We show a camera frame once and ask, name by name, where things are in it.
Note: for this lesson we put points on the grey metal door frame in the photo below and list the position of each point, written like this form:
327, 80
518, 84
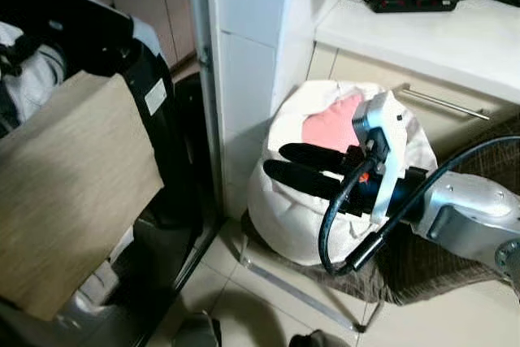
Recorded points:
203, 79

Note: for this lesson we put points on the white clothes in washer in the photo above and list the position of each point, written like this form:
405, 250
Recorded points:
36, 79

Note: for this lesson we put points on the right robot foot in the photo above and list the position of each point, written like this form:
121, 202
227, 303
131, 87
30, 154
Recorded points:
317, 340

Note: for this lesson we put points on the pink garment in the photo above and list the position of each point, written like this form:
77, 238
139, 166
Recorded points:
329, 129

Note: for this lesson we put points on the beige woven cloth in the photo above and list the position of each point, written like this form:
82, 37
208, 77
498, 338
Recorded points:
73, 188

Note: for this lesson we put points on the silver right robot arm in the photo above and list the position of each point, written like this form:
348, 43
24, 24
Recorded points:
467, 205

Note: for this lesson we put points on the white laundry bag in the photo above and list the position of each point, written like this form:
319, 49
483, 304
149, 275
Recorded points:
280, 205

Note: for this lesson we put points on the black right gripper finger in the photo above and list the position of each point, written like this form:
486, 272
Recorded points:
305, 178
321, 157

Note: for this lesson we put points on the beige cabinet drawer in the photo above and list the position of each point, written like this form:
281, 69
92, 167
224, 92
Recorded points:
357, 69

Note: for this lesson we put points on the black washing machine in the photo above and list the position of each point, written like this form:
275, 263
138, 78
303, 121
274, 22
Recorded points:
177, 176

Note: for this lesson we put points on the white washer label sticker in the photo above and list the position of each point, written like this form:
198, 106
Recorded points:
155, 97

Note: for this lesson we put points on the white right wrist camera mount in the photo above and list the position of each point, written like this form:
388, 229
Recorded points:
386, 132

